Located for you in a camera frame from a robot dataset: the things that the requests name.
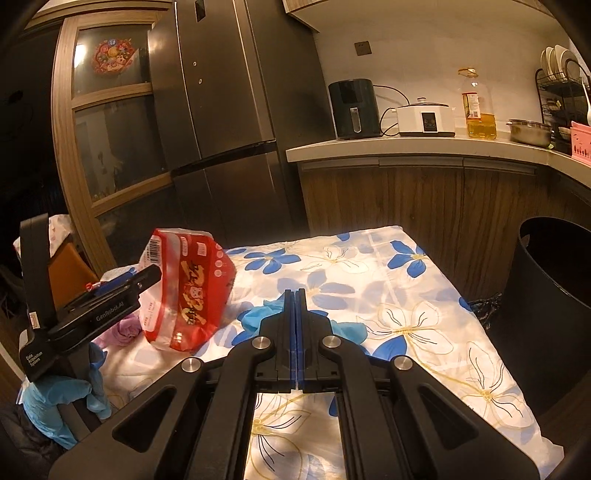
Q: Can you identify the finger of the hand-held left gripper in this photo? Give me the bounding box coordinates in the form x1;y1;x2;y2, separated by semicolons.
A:
69;265;163;315

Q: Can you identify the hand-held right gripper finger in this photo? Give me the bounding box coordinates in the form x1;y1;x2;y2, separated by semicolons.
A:
295;288;541;480
48;288;296;480

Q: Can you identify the blue plastic bag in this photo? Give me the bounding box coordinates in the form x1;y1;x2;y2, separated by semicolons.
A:
242;298;368;344

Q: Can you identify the red white snack packet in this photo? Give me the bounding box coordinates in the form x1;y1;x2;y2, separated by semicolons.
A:
139;227;238;354

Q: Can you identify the black trash bin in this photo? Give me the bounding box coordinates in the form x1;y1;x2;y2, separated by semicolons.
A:
505;216;591;416

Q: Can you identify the person's left forearm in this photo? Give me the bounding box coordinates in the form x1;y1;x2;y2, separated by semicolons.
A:
0;401;63;464

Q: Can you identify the person's left hand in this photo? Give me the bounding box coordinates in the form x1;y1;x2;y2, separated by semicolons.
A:
21;344;112;450

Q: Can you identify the purple plastic bag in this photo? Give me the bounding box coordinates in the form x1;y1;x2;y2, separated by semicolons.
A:
95;318;144;350

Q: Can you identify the brown chair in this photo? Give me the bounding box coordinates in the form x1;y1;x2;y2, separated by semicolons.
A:
46;242;100;311

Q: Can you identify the dotted white cloth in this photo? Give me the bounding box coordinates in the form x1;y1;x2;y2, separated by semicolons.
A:
14;213;75;257

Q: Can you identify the blue floral tablecloth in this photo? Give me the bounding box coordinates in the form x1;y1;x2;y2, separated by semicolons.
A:
97;225;566;480

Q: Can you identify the wooden glass door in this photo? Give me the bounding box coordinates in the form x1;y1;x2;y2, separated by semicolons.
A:
51;16;182;278

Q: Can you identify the wooden kitchen counter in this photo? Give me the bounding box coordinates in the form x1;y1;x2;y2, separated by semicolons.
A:
285;134;591;296

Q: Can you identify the dark steel refrigerator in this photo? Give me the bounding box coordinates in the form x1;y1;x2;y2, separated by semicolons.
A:
148;0;335;241

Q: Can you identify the black air fryer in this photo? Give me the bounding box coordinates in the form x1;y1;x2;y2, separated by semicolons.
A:
328;78;382;140

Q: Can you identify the red door decoration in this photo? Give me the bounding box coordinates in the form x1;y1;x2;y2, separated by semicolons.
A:
90;39;134;73

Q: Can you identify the white rice cooker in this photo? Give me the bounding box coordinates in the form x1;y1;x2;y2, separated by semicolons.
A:
396;97;455;137

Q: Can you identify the cooking oil bottle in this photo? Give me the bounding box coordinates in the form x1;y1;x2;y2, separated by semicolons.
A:
458;67;498;139

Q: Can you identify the steel basin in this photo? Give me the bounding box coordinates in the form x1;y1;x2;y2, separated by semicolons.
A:
505;119;555;148

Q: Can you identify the pink plastic basket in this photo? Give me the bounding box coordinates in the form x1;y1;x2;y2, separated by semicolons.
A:
570;121;591;160

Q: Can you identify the black dish rack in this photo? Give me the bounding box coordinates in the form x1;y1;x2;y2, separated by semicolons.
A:
534;44;591;155

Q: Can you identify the appliance power cable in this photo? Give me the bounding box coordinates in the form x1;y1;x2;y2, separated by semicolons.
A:
372;84;411;137

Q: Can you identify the wooden wall cabinet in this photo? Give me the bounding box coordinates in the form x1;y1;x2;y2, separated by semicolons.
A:
281;0;560;34

